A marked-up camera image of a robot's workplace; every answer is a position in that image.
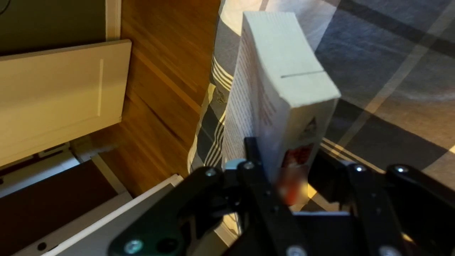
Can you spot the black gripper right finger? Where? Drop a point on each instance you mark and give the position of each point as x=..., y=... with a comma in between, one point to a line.
x=406, y=199

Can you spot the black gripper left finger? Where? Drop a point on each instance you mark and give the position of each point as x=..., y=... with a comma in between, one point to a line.
x=264, y=213

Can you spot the grey paperback book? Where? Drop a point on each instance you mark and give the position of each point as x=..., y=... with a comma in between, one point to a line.
x=284, y=71

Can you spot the blue white plaid pillow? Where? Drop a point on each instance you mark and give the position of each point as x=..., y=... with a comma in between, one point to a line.
x=392, y=85

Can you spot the cream flat panel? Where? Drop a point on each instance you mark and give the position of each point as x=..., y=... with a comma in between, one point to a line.
x=51, y=99

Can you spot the white baseboard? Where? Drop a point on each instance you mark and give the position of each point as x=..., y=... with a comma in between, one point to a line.
x=112, y=18

